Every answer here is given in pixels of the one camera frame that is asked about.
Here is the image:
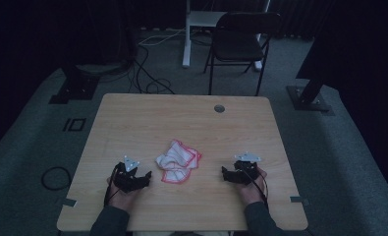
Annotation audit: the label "black stand base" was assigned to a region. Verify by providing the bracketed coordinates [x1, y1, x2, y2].
[48, 64, 101, 105]

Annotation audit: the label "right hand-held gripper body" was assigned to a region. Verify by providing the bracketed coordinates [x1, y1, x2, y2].
[232, 151, 263, 186]

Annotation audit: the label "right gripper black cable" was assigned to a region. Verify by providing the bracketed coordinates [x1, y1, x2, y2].
[246, 169, 270, 210]

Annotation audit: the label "white floor cable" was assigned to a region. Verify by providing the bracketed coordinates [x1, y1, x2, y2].
[137, 27, 188, 47]

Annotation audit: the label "coiled black cable ring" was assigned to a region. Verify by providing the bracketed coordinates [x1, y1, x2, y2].
[40, 165, 73, 192]

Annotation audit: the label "white cloth with red grid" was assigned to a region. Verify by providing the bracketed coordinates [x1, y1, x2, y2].
[154, 139, 202, 185]

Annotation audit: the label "person's left hand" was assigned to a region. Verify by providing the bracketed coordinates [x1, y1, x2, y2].
[106, 176, 141, 213]

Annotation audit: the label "black floor cables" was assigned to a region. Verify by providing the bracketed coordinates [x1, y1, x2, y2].
[128, 43, 177, 96]

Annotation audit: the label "black slanted stand with base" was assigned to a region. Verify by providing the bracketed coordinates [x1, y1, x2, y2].
[286, 0, 388, 116]

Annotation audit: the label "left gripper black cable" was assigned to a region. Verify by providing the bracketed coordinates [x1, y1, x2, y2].
[103, 162, 121, 208]

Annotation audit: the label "black folding chair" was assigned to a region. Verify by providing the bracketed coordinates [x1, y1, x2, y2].
[202, 12, 283, 97]

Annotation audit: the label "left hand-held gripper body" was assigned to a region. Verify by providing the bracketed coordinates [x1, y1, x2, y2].
[113, 154, 145, 194]

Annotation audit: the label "grey tape strip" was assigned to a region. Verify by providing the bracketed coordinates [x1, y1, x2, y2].
[61, 197, 79, 208]
[289, 195, 310, 207]

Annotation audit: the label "white desk frame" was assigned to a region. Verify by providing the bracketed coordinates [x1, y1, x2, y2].
[181, 0, 272, 72]

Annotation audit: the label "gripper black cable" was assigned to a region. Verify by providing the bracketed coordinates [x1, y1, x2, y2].
[246, 169, 270, 210]
[103, 162, 121, 208]

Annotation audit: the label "person's right hand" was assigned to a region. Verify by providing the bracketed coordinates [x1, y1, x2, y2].
[236, 166, 269, 207]

